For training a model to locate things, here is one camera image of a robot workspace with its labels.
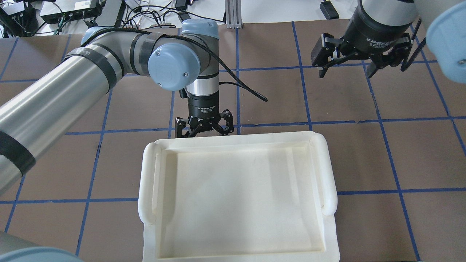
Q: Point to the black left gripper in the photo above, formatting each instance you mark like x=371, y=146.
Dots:
x=203, y=108

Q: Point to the white plastic tray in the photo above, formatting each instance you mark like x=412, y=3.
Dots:
x=267, y=197

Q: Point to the aluminium frame post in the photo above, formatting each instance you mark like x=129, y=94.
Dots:
x=233, y=15

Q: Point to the black network switch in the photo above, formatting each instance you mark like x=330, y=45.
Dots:
x=54, y=12

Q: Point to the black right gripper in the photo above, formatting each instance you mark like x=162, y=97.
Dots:
x=371, y=32

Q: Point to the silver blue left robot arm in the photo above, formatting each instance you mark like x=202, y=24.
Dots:
x=36, y=118

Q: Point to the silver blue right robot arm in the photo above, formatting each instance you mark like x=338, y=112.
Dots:
x=444, y=21

